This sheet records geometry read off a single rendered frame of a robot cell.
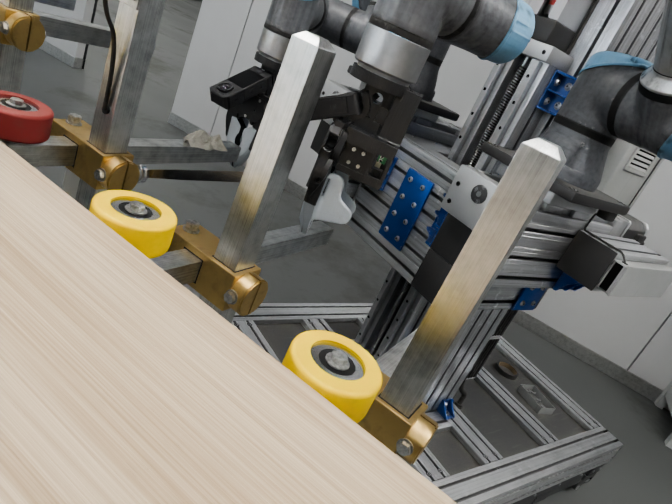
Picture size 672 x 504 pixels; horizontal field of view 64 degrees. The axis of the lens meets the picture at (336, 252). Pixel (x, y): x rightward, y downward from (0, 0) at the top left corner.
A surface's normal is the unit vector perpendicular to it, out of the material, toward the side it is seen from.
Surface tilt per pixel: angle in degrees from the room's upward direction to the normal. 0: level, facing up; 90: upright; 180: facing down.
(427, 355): 90
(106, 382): 0
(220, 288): 90
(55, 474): 0
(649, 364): 90
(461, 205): 90
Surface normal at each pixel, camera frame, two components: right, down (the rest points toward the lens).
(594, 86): -0.81, -0.11
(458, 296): -0.50, 0.16
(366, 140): -0.18, 0.33
